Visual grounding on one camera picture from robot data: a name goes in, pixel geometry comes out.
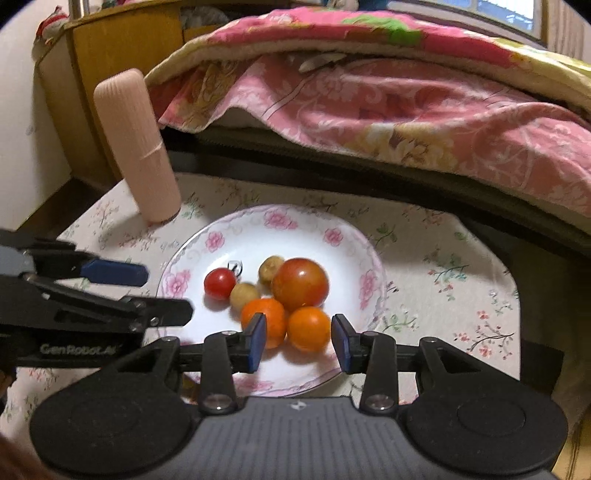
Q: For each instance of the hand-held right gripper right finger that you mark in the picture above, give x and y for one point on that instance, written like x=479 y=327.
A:
x=340 y=344

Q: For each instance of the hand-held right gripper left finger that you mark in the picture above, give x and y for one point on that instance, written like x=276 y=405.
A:
x=256 y=341

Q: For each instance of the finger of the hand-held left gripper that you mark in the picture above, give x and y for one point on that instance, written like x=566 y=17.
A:
x=115 y=272
x=161 y=311

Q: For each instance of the large orange tangerine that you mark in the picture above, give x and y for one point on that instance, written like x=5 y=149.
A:
x=272 y=318

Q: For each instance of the small orange tangerine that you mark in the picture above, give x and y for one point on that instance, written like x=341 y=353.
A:
x=309 y=328

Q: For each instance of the brown longan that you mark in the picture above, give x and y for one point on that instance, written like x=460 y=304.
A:
x=269 y=268
x=244 y=296

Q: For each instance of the red cherry tomato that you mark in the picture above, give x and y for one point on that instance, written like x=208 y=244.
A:
x=220 y=284

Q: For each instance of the large red tomato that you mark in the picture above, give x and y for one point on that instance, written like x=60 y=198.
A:
x=300 y=281

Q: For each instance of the white plate with pink flowers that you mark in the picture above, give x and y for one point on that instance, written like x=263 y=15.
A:
x=249 y=235

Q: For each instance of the floral beige tablecloth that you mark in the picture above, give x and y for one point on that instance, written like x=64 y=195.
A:
x=438 y=295

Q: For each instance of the pink ribbed cylinder bottle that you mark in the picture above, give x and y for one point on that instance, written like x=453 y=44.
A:
x=136 y=147

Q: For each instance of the wooden cabinet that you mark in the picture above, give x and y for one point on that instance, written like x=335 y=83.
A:
x=92 y=50

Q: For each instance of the pink patterned bedsheet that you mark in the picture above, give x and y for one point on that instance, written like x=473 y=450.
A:
x=415 y=120

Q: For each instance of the red plush toy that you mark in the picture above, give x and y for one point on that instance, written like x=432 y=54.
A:
x=48 y=25

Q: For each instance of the metal thermos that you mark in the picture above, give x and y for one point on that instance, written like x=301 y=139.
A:
x=78 y=7

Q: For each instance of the grey cloth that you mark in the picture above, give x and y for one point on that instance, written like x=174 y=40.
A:
x=203 y=18

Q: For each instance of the colourful floral quilt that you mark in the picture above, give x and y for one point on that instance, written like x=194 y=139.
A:
x=369 y=27

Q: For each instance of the window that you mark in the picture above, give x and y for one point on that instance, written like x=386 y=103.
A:
x=498 y=14

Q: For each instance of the light curtain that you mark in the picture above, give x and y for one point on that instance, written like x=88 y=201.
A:
x=563 y=27

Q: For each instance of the dark bed frame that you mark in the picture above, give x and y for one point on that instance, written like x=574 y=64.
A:
x=323 y=175

